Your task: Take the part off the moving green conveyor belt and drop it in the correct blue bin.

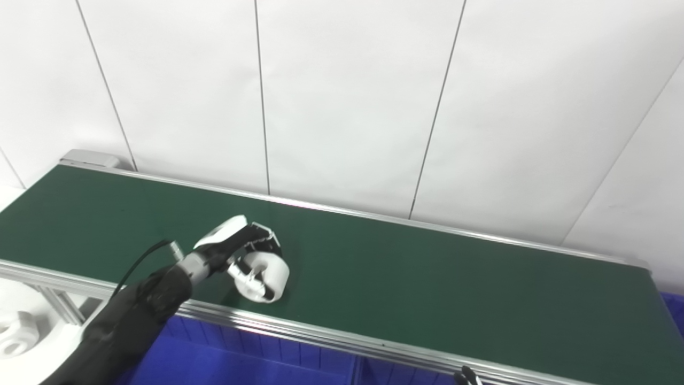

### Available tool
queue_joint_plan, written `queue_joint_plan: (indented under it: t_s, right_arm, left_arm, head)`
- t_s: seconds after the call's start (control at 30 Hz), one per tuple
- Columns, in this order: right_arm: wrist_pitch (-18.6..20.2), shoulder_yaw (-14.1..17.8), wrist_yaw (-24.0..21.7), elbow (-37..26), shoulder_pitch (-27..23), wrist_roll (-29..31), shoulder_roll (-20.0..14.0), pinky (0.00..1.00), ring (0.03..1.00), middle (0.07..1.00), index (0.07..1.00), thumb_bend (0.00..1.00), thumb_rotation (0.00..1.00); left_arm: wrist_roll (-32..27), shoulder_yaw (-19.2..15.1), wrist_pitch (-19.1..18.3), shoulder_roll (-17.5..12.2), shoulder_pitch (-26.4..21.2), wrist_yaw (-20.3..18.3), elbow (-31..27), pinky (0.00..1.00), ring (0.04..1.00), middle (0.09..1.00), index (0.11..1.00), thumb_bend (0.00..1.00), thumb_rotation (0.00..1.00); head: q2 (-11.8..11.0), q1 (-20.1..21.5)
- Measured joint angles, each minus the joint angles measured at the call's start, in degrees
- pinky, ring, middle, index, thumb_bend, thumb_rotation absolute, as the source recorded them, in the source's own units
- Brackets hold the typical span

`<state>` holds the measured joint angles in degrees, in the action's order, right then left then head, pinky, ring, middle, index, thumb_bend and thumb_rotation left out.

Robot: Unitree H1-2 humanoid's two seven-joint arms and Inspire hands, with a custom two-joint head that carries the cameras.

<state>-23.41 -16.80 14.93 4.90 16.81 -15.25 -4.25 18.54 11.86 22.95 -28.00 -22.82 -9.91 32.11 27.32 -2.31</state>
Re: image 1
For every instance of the grey conveyor end cover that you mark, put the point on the grey conveyor end cover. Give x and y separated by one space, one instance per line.
88 158

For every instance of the white round plastic part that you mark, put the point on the white round plastic part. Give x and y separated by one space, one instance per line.
275 274

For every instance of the blue plastic bin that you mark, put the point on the blue plastic bin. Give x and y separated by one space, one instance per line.
395 374
240 363
674 315

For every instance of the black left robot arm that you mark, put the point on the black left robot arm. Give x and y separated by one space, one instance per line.
123 326

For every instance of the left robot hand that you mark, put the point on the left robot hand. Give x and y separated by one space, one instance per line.
224 240

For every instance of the white hexagonal plastic part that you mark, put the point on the white hexagonal plastic part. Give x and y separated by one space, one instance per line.
18 331

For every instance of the aluminium conveyor leg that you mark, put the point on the aluminium conveyor leg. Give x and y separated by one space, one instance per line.
64 307

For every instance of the green conveyor belt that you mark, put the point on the green conveyor belt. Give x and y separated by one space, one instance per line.
427 278

